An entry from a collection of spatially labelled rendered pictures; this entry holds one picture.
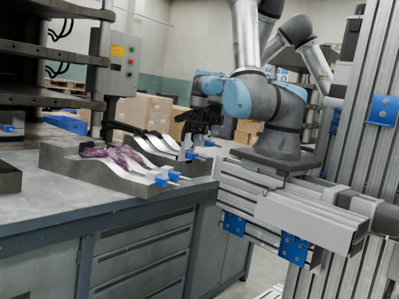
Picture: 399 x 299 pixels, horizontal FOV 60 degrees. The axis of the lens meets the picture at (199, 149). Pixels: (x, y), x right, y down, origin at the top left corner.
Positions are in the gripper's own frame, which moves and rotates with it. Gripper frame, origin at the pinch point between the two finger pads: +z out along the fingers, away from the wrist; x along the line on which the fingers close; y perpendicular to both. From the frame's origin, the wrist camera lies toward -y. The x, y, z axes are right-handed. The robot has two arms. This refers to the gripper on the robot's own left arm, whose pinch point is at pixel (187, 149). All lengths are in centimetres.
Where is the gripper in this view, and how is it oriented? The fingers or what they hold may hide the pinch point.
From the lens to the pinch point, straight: 155.3
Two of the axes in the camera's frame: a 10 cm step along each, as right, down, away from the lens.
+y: 7.7, 2.4, -5.9
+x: 6.2, -0.6, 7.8
